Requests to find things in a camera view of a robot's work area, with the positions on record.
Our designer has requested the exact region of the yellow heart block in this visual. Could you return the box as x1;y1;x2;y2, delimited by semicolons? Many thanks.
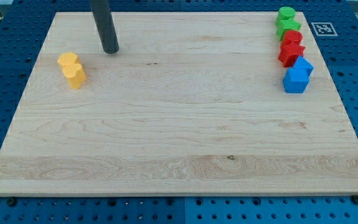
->
62;63;86;90

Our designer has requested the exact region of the yellow hexagon block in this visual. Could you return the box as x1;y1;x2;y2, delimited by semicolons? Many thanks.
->
57;52;81;70

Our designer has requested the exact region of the wooden board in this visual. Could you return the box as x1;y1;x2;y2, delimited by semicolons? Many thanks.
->
0;11;358;197

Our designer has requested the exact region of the blue cube block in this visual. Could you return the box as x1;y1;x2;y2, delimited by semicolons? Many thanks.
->
283;68;310;93

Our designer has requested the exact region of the red star block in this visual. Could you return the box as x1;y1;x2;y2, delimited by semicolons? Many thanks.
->
278;44;306;68

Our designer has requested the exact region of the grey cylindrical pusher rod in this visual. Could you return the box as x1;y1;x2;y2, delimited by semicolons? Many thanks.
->
89;0;119;54

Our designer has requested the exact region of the blue triangle block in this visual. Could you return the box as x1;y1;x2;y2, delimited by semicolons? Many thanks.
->
293;55;314;76

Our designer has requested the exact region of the red cylinder block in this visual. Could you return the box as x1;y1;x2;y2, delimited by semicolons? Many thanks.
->
280;30;303;49

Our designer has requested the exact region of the green star block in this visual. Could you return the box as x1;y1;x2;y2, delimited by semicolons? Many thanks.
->
277;19;301;41

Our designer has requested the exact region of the green cylinder block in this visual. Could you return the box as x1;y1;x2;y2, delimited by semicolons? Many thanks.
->
275;6;296;26

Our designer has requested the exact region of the white fiducial marker tag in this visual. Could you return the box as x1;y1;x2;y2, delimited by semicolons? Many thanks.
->
311;22;337;37

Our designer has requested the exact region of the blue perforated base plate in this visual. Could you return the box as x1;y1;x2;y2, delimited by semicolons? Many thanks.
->
0;1;358;223

